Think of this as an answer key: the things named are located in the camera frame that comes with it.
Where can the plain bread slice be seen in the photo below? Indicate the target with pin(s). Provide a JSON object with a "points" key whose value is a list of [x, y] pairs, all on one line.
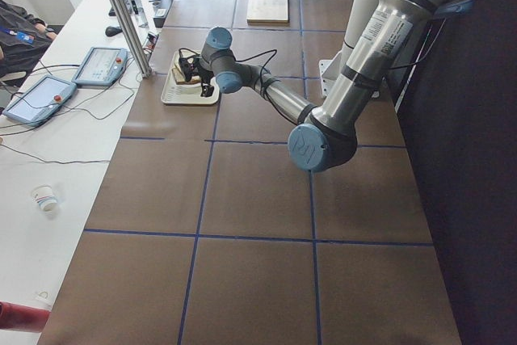
{"points": [[177, 65]]}

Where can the white pillar with base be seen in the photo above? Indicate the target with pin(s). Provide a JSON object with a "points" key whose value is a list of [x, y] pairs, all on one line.
{"points": [[330, 69]]}

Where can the near blue teach pendant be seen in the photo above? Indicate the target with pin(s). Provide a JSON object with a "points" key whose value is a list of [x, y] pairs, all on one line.
{"points": [[41, 101]]}

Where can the wooden cutting board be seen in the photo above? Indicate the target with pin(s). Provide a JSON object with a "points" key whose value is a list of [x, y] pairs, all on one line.
{"points": [[267, 11]]}

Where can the red bottle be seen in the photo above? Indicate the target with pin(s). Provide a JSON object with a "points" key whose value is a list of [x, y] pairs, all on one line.
{"points": [[22, 318]]}

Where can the person in dark jacket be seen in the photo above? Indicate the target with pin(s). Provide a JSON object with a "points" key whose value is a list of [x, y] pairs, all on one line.
{"points": [[24, 40]]}

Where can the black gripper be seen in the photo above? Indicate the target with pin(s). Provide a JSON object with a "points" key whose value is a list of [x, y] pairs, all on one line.
{"points": [[204, 75]]}

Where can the aluminium frame post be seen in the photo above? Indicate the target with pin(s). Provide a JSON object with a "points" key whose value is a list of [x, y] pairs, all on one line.
{"points": [[131, 37]]}

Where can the blue teach pendant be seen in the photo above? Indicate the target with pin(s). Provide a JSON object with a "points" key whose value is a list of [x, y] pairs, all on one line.
{"points": [[101, 67], [41, 101]]}

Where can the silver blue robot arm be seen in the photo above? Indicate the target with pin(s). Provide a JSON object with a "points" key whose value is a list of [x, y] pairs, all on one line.
{"points": [[325, 136]]}

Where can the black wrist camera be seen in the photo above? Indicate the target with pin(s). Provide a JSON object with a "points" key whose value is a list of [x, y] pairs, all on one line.
{"points": [[192, 54]]}

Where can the white paper cup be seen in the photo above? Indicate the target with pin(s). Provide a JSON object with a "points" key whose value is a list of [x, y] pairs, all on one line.
{"points": [[45, 198]]}

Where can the cream plastic tray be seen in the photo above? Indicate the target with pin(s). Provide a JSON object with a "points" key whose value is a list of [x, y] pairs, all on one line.
{"points": [[186, 95]]}

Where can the black computer mouse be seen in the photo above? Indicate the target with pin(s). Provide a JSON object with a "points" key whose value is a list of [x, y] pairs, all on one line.
{"points": [[111, 31]]}

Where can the bread slice with fried egg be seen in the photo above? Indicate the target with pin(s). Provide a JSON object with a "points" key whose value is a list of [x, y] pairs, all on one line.
{"points": [[180, 78]]}

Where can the far blue teach pendant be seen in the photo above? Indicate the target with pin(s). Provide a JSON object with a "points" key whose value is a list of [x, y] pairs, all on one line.
{"points": [[101, 67]]}

